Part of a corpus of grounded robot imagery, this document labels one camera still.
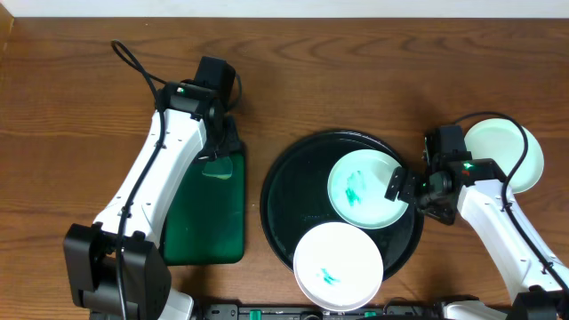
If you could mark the green rectangular tray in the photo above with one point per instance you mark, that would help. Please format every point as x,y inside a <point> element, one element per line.
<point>205,222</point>

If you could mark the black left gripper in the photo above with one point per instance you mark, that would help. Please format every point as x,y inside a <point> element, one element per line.
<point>223,148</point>

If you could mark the mint green plate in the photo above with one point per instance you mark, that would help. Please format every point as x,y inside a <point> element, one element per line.
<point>357,185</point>
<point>500,140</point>

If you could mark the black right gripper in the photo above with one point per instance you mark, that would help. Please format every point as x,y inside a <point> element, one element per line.
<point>407,193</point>

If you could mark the mint green plate top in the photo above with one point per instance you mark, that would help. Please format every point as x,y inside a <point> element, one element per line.
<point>500,140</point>

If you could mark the black round tray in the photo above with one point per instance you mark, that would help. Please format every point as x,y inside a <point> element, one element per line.
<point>294,198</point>

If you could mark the green yellow sponge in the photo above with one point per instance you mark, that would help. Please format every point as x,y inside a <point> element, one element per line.
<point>221,168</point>

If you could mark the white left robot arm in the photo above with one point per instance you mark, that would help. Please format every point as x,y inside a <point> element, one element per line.
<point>115,269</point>

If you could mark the white plate front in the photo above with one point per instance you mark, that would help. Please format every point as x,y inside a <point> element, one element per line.
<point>338,266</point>

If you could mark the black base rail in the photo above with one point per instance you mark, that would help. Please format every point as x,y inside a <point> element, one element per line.
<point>235,312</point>

